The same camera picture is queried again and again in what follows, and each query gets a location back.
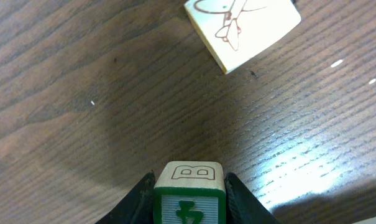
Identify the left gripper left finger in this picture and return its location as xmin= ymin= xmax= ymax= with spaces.
xmin=96 ymin=172 xmax=155 ymax=224

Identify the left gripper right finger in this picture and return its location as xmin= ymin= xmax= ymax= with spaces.
xmin=224 ymin=172 xmax=280 ymax=224

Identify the white airplane picture block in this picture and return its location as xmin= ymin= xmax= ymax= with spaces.
xmin=184 ymin=0 xmax=301 ymax=74

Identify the green number 5 block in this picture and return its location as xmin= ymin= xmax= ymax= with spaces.
xmin=154 ymin=161 xmax=226 ymax=224

